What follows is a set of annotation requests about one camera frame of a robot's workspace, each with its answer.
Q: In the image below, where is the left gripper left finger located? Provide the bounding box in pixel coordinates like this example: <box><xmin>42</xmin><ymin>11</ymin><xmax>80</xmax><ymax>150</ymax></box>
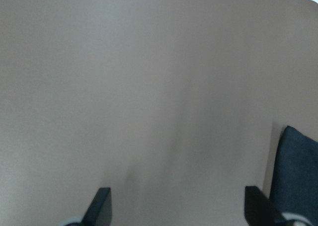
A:
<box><xmin>81</xmin><ymin>187</ymin><xmax>111</xmax><ymax>226</ymax></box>

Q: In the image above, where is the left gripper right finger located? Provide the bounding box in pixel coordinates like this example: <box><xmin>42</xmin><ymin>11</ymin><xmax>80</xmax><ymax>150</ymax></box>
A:
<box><xmin>244</xmin><ymin>186</ymin><xmax>286</xmax><ymax>226</ymax></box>

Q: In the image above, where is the black t-shirt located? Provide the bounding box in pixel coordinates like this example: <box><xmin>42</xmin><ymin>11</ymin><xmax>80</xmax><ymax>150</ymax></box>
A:
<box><xmin>270</xmin><ymin>126</ymin><xmax>318</xmax><ymax>226</ymax></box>

